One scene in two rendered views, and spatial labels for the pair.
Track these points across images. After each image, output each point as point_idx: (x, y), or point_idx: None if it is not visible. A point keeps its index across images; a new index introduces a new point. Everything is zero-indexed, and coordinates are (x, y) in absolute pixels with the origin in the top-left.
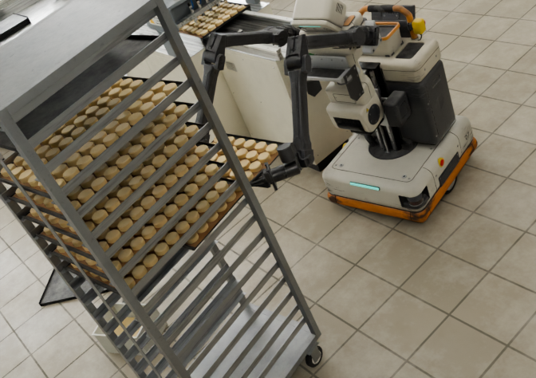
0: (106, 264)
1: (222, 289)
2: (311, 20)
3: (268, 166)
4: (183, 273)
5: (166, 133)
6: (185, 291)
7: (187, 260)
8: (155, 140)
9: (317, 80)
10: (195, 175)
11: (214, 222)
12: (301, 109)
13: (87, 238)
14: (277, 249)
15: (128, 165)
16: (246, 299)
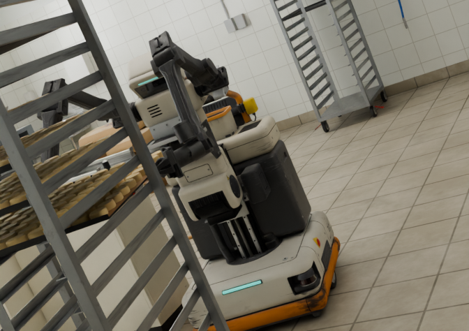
0: (24, 158)
1: None
2: (152, 70)
3: (167, 146)
4: (104, 239)
5: (61, 54)
6: (111, 265)
7: (105, 223)
8: (52, 54)
9: (169, 142)
10: (86, 148)
11: (121, 200)
12: (185, 96)
13: (1, 110)
14: (197, 261)
15: (28, 63)
16: (177, 320)
